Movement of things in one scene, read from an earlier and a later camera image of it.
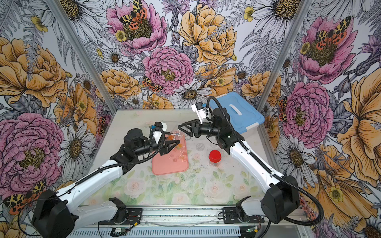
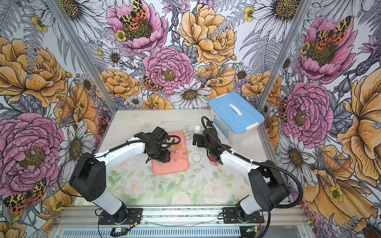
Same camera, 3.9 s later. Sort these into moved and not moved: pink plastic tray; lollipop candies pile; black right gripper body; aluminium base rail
Moved: black right gripper body
Not moved: lollipop candies pile; aluminium base rail; pink plastic tray
